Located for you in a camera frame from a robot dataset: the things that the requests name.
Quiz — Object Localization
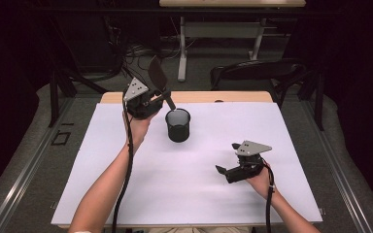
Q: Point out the white table sheet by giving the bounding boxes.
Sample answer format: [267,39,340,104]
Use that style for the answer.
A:
[51,102,323,226]

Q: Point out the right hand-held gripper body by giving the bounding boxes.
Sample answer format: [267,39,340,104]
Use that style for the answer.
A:
[225,139,273,184]

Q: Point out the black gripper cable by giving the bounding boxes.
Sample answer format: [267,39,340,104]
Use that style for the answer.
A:
[111,99,135,233]
[263,160,276,233]

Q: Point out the black chair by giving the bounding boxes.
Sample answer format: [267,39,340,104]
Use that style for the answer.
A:
[209,57,322,111]

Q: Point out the person's right hand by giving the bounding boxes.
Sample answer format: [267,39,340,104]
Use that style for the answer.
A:
[245,164,280,201]

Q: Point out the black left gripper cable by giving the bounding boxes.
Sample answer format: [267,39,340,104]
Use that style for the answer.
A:
[111,99,135,233]

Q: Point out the black metal frame stand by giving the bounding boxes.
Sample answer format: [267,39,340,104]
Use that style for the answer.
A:
[296,69,325,132]
[47,68,110,129]

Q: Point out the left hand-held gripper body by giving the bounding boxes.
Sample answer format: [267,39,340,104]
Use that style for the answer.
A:
[122,77,164,119]

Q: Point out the wooden table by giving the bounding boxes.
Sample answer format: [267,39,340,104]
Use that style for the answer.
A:
[57,90,316,229]

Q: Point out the person's left hand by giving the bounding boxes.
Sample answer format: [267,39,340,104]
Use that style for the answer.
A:
[122,109,159,153]

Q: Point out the black mesh pen cup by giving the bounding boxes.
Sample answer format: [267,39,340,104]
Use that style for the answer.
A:
[164,108,191,144]

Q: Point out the white-legged wooden desk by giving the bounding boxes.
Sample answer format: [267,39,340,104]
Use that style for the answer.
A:
[158,0,307,83]

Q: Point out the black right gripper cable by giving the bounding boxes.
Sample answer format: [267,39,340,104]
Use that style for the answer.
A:
[263,160,276,233]

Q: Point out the tangle of floor cables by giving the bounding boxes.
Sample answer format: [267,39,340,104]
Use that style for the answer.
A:
[105,14,184,92]

